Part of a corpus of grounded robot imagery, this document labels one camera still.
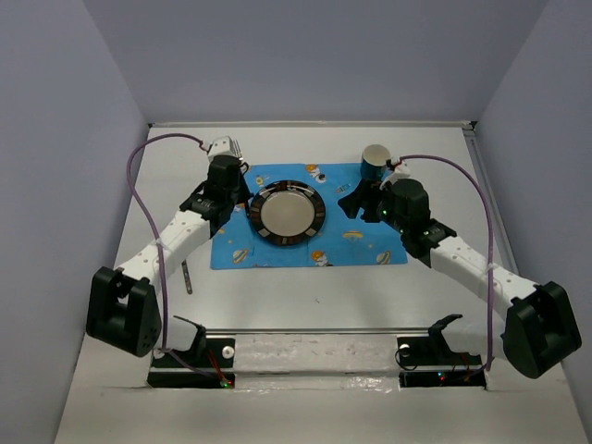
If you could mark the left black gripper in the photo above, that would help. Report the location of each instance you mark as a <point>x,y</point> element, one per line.
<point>243,193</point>

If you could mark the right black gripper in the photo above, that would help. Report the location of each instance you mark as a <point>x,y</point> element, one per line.
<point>360,197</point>

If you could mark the blue space-print cloth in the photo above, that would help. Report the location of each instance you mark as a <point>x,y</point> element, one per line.
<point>341,241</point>

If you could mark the teal cup cream inside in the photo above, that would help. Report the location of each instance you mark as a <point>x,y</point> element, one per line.
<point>374,162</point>

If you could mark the black rimmed cream plate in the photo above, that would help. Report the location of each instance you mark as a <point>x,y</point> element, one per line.
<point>287,213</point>

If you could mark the silver fork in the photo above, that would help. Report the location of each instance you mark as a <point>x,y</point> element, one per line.
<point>244,165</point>

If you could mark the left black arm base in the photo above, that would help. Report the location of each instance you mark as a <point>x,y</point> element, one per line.
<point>207,364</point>

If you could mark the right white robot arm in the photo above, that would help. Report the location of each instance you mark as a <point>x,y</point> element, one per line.
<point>532,326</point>

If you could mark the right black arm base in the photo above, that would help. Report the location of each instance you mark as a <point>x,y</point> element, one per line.
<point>427,362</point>

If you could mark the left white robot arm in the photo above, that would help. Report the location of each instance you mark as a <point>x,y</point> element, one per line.
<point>128,307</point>

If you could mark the silver knife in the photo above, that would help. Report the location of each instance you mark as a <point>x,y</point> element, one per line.
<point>186,277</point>

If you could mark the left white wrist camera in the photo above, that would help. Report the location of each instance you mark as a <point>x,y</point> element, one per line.
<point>221,146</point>

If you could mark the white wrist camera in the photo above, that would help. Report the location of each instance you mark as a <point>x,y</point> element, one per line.
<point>221,146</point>
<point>400,170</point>

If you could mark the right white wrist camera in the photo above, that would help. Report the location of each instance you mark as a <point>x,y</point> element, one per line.
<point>400,170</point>

